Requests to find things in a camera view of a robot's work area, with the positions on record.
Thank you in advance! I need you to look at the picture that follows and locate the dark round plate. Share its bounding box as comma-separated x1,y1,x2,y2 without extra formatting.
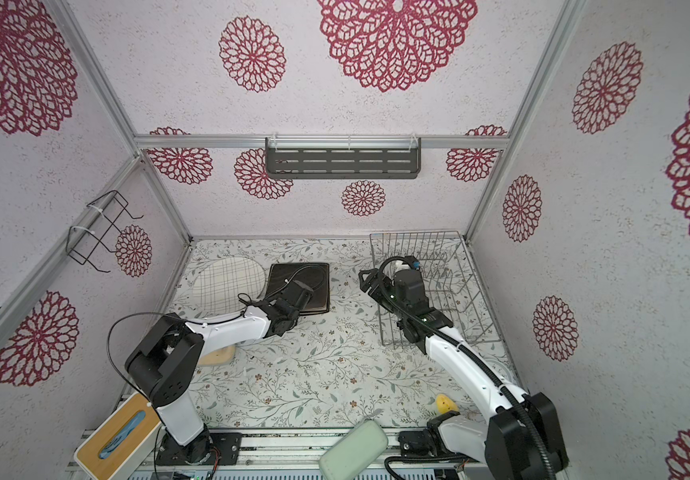
266,262,331,316

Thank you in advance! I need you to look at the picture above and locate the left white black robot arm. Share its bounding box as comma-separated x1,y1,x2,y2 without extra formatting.
105,263,329,467

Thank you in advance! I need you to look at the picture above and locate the wire dish rack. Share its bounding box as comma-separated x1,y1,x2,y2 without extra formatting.
369,231,500,352

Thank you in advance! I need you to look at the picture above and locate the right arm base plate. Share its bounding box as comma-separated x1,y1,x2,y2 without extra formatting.
398,429,440,458

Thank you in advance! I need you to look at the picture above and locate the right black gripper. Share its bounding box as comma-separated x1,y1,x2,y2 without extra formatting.
361,268,409,325

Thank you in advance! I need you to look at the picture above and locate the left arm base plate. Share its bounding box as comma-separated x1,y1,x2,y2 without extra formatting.
154,431,242,467

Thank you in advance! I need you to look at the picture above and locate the round plaid white plate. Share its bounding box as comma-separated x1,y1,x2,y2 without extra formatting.
191,257,266,316

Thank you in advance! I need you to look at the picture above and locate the wooden top tissue box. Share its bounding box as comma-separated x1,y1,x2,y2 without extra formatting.
74,394,161,480

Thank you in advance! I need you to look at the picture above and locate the black wire wall basket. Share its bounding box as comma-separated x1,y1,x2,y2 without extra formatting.
64,189,143,274

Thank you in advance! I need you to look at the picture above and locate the beige oval sponge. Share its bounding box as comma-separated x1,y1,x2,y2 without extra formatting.
198,345,236,366

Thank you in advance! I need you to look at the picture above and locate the yellow rubber duck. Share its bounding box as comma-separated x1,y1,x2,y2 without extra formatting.
435,394,460,415

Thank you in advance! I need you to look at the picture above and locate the grey wall shelf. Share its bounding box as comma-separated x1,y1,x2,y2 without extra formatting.
265,137,422,180

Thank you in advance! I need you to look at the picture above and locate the green rounded pad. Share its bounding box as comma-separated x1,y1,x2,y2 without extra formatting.
319,419,388,480

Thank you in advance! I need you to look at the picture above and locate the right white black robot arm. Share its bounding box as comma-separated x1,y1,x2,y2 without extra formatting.
358,256,569,479

